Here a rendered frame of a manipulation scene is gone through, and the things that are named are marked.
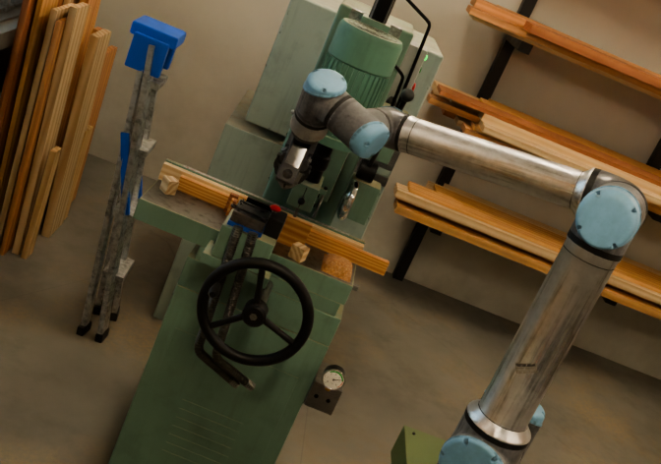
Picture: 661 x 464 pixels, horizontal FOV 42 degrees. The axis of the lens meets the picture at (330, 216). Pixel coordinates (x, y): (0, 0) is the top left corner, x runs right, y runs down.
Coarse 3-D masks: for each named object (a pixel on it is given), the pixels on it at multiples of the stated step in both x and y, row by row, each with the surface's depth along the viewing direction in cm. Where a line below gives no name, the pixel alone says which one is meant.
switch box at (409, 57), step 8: (408, 48) 250; (416, 48) 250; (424, 48) 253; (408, 56) 251; (424, 56) 250; (408, 64) 251; (416, 64) 251; (408, 72) 252; (416, 72) 252; (392, 88) 254; (400, 88) 254
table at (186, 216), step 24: (144, 216) 227; (168, 216) 226; (192, 216) 227; (216, 216) 234; (192, 240) 228; (216, 264) 219; (288, 264) 227; (312, 264) 230; (264, 288) 220; (312, 288) 229; (336, 288) 228
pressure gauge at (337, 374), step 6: (330, 366) 231; (336, 366) 231; (324, 372) 230; (330, 372) 229; (336, 372) 229; (342, 372) 230; (324, 378) 230; (330, 378) 230; (336, 378) 230; (342, 378) 230; (324, 384) 230; (330, 384) 230; (336, 384) 230; (342, 384) 230
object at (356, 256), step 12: (180, 180) 239; (192, 180) 240; (192, 192) 240; (204, 192) 240; (216, 192) 239; (216, 204) 240; (312, 240) 241; (324, 240) 241; (336, 240) 242; (336, 252) 242; (348, 252) 241; (360, 252) 241; (360, 264) 242; (372, 264) 242; (384, 264) 242
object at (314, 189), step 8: (304, 184) 232; (312, 184) 235; (320, 184) 238; (296, 192) 233; (304, 192) 233; (312, 192) 233; (288, 200) 234; (296, 200) 234; (312, 200) 233; (304, 208) 234
